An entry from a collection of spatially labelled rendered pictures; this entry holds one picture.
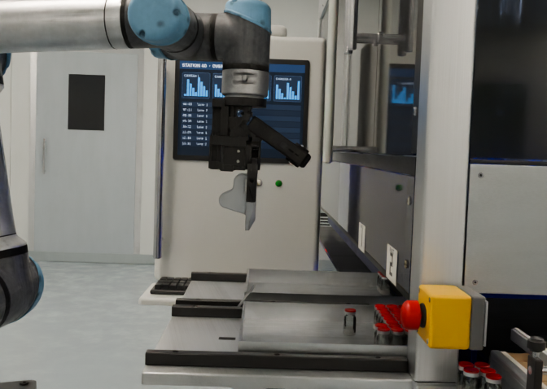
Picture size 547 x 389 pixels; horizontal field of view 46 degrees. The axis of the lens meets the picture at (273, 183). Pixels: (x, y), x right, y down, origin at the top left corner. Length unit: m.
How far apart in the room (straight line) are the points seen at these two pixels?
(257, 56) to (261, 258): 1.03
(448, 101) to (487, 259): 0.23
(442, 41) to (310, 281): 0.83
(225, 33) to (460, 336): 0.56
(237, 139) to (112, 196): 5.68
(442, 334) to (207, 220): 1.18
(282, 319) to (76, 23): 0.67
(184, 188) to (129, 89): 4.72
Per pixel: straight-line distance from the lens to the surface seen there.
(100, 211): 6.70
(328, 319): 1.29
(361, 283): 1.63
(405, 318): 0.90
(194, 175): 1.95
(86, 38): 0.97
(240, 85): 1.01
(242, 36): 1.02
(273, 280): 1.61
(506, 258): 1.00
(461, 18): 0.98
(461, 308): 0.89
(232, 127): 1.04
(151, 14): 0.91
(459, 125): 0.96
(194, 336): 1.17
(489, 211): 0.98
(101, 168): 6.67
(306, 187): 1.94
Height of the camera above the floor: 1.22
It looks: 3 degrees down
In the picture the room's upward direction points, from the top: 2 degrees clockwise
